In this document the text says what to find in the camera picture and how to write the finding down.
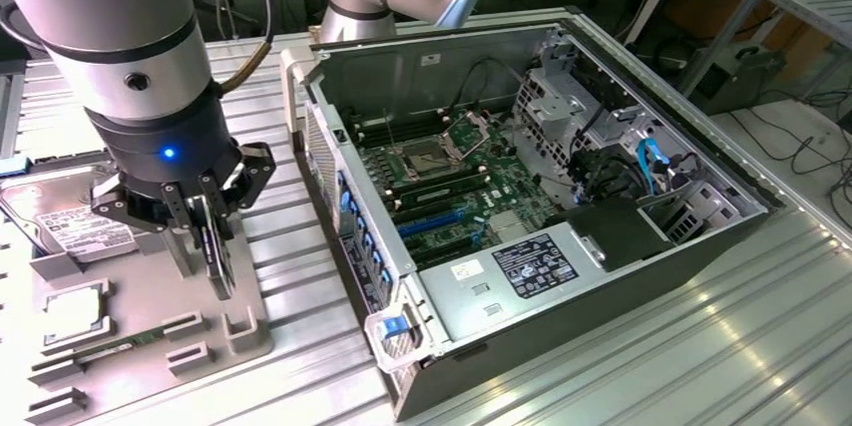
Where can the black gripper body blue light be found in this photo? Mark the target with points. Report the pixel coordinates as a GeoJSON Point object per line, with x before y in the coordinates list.
{"type": "Point", "coordinates": [167, 141]}

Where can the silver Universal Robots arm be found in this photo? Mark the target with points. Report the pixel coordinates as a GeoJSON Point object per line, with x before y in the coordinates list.
{"type": "Point", "coordinates": [120, 22]}

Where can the silver hard disk white label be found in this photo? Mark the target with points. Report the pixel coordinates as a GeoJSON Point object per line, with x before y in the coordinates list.
{"type": "Point", "coordinates": [47, 216]}

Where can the grey parts rack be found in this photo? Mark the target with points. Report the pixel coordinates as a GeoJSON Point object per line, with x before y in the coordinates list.
{"type": "Point", "coordinates": [140, 296]}

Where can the silver CPU chip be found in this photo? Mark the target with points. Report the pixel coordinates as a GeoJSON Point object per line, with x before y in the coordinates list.
{"type": "Point", "coordinates": [73, 313]}

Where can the green RAM stick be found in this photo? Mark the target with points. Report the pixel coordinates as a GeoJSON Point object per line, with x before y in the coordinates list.
{"type": "Point", "coordinates": [127, 343]}

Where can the CPU socket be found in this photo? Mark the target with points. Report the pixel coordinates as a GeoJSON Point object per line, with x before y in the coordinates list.
{"type": "Point", "coordinates": [425, 161]}

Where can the black installed RAM stick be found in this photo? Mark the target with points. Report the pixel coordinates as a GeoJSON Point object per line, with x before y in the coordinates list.
{"type": "Point", "coordinates": [439, 191]}

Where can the blue expansion slot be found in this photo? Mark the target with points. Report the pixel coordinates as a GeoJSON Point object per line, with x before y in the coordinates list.
{"type": "Point", "coordinates": [432, 221]}

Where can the black expansion slot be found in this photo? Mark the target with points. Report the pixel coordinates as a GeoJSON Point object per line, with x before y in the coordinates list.
{"type": "Point", "coordinates": [443, 249]}

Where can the metal socket cover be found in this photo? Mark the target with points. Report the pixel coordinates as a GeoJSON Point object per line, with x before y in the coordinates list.
{"type": "Point", "coordinates": [473, 134]}

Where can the green motherboard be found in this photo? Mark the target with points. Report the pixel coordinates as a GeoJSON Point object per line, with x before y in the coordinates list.
{"type": "Point", "coordinates": [499, 186]}

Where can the grey power supply black label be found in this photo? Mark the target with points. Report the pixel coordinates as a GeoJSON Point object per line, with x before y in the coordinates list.
{"type": "Point", "coordinates": [505, 276]}

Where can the metal drive cage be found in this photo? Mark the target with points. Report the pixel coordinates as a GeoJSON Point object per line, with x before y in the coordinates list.
{"type": "Point", "coordinates": [565, 107]}

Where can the black open PC case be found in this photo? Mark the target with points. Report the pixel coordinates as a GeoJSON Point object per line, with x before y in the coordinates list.
{"type": "Point", "coordinates": [532, 306]}

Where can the black plastic fan shroud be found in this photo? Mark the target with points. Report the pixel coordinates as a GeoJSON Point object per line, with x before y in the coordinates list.
{"type": "Point", "coordinates": [621, 234]}

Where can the metal disk bay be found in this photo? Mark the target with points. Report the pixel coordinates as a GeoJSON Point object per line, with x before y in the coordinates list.
{"type": "Point", "coordinates": [692, 211]}

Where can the grey metal frame table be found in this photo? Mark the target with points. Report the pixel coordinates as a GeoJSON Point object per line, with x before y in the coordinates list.
{"type": "Point", "coordinates": [808, 2]}

